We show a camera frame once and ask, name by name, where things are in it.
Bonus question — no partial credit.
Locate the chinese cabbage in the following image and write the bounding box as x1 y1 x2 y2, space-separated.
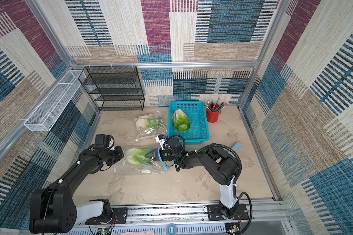
172 109 191 132
124 147 153 165

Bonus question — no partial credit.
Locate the blue-zip clear bag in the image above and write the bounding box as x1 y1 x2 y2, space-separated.
113 146 168 176

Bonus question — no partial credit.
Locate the pink-zip dotted bag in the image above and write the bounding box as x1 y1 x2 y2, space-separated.
134 111 167 141

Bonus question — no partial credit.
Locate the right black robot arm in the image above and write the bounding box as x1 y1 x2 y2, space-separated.
144 135 253 235

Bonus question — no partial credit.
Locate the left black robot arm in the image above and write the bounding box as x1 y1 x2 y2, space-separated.
29 134 124 234

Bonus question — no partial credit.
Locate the teal plastic basket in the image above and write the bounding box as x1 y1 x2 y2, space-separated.
167 101 210 145

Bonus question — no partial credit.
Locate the red pen cup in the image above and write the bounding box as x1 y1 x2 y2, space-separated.
206 104 221 123

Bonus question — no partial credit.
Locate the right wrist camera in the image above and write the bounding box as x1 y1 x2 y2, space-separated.
155 134 169 151

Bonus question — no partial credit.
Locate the black wire shelf rack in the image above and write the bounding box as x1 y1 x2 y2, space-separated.
78 66 145 112

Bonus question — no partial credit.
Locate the white wire mesh tray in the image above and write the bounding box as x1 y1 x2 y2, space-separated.
24 70 82 132

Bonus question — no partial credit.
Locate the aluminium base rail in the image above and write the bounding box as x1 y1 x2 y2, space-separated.
63 198 299 235

